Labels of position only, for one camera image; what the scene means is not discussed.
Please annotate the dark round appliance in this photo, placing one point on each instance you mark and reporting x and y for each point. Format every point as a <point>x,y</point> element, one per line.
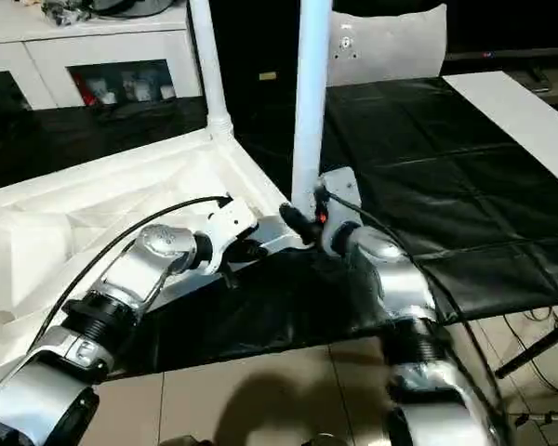
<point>121,7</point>

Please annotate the white plastic table leg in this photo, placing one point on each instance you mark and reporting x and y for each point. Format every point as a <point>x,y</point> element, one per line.
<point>312,93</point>
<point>209,65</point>

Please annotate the white flat board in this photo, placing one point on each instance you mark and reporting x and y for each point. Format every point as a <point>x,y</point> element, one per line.
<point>521,116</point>

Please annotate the black cabinet with gold label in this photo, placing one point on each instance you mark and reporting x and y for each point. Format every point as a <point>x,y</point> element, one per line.
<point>260,46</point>

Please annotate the white plastic table top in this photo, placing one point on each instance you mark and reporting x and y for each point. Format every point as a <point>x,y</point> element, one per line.
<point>74,214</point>

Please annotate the white glass-door cabinet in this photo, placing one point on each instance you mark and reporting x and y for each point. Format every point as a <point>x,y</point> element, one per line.
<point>74,56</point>

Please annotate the black stand leg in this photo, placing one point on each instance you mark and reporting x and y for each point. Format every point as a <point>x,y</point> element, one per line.
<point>539,344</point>

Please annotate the grey cushion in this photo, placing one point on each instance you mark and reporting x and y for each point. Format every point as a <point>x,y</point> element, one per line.
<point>391,45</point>

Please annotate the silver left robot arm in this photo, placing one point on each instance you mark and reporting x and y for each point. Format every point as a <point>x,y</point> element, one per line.
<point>121,297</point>

